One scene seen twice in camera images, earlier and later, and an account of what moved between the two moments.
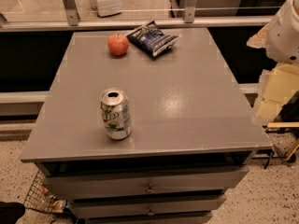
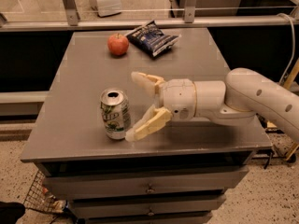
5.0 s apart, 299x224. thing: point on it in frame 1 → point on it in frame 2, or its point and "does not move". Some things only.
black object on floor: (10, 212) does not move
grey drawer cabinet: (145, 127) does not move
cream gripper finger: (260, 38) → (177, 95)
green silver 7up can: (116, 113) does not move
